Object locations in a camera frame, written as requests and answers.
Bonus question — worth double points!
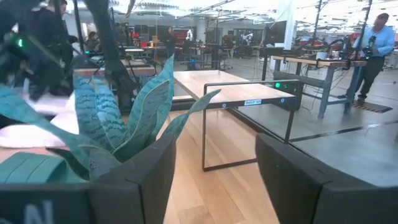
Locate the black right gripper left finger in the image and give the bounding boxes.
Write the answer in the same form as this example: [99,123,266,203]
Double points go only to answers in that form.
[0,133,177,224]

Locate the wooden workbench with grey legs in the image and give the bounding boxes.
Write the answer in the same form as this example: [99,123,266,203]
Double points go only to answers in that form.
[271,55,368,119]

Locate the black box with green light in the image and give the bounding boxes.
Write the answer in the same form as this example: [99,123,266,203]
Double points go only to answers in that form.
[272,79,304,111]

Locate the person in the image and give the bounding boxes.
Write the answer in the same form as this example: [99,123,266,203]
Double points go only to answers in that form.
[84,30,101,53]
[33,0,79,94]
[162,26,178,59]
[353,12,396,102]

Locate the black sleeved cable bundle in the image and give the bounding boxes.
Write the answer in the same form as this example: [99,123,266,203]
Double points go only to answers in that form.
[83,0,139,111]

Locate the wooden table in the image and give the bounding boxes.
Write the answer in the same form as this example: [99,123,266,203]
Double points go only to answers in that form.
[73,58,156,77]

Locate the black floor mat yellow stripes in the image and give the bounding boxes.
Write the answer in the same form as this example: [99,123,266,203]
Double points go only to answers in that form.
[352,100,394,114]

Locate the green snake plant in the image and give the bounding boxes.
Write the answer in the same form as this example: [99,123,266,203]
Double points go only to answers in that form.
[0,54,222,182]

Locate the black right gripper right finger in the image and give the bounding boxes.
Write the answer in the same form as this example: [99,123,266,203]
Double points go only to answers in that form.
[255,133,398,224]

